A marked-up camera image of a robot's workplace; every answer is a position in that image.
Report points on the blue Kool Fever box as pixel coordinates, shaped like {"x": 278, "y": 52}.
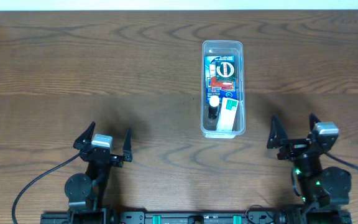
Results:
{"x": 210, "y": 91}

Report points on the clear plastic container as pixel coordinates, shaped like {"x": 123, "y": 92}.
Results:
{"x": 208, "y": 126}

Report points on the white and green medicine box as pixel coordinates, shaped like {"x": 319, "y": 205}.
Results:
{"x": 227, "y": 114}

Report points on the red and green medicine box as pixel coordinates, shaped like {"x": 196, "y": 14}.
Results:
{"x": 224, "y": 85}

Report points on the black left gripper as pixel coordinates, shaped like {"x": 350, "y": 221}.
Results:
{"x": 103, "y": 155}

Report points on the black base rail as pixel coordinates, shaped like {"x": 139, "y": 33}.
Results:
{"x": 251, "y": 216}

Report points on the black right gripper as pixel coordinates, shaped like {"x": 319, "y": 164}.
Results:
{"x": 296, "y": 149}

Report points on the dark bottle with white cap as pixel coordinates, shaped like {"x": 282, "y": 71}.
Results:
{"x": 213, "y": 107}

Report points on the dark green round-logo box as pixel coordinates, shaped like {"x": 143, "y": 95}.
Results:
{"x": 225, "y": 70}

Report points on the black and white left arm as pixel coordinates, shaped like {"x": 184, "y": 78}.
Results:
{"x": 85, "y": 190}

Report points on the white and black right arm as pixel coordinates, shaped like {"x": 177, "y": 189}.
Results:
{"x": 323, "y": 191}

